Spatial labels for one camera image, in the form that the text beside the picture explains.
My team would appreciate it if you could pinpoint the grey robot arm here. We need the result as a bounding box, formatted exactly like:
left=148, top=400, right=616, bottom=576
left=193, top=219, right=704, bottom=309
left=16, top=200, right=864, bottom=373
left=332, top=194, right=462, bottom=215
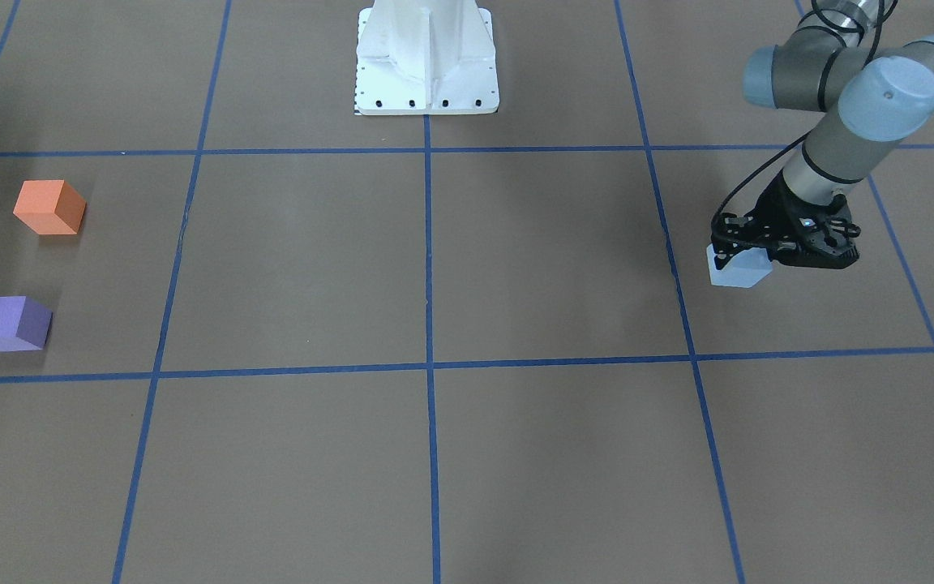
left=711, top=1, right=934, bottom=269

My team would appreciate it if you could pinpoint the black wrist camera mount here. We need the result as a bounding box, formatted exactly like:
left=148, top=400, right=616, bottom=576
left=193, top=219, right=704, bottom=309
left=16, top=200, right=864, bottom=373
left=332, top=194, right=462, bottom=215
left=711, top=212, right=799, bottom=264

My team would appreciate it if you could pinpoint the orange foam block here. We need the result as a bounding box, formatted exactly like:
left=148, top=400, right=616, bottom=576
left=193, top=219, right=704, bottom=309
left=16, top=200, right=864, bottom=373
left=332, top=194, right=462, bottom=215
left=12, top=180, right=88, bottom=236

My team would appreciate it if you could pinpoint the black camera cable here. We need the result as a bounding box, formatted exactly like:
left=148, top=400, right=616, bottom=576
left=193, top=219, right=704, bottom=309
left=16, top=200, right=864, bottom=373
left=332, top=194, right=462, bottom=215
left=710, top=0, right=898, bottom=232

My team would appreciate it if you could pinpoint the light blue foam block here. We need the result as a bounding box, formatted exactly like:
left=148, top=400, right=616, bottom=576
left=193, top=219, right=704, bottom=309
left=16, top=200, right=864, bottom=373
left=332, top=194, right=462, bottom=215
left=705, top=244, right=773, bottom=289

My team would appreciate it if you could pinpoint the purple foam block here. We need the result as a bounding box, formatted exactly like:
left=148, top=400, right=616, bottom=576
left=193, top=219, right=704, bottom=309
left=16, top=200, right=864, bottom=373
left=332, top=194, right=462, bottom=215
left=0, top=296, right=53, bottom=352

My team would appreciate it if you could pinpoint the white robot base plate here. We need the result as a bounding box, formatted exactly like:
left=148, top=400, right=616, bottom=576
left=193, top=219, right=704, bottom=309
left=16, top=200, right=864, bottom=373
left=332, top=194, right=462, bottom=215
left=353, top=1, right=500, bottom=116

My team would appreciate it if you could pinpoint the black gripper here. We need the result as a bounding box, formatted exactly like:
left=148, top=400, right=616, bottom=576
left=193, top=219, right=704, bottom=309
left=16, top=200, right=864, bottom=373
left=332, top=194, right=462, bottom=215
left=750, top=172, right=861, bottom=269

